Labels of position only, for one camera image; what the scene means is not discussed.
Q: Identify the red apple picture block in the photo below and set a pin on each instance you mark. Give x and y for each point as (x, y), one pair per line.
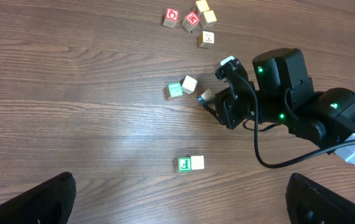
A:
(171, 18)

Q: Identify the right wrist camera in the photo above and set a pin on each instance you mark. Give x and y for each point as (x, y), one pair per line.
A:
(227, 60)

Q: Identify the red letter wooden block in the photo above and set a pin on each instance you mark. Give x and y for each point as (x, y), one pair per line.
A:
(188, 84)

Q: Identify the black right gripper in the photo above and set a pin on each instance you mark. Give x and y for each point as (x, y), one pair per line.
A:
(236, 103)

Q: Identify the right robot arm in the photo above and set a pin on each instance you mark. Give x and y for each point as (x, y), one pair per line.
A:
(284, 95)

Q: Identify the green letter B block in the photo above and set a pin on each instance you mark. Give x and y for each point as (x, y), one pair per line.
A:
(173, 90)

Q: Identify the green letter F block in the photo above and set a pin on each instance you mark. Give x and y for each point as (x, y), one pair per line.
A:
(183, 164)

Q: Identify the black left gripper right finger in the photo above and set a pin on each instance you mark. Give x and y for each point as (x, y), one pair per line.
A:
(309, 202)

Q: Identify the yellow wooden block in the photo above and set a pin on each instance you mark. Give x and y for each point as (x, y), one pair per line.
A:
(207, 19)
(201, 6)

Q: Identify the red letter M block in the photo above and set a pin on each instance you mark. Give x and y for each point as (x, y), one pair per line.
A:
(190, 21)

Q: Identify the red Y wooden block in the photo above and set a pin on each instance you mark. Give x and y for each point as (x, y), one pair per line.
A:
(207, 95)

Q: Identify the yellow rear wooden block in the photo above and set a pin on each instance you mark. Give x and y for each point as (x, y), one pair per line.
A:
(201, 6)

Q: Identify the plain E pretzel block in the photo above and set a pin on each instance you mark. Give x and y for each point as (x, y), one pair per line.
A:
(197, 162)

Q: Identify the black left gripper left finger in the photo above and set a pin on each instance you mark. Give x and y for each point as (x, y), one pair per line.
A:
(50, 202)

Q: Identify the yellow front wooden block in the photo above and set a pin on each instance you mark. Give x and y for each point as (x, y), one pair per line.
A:
(207, 19)

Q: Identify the blue X wooden block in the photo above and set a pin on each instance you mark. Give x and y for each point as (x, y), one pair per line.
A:
(206, 39)

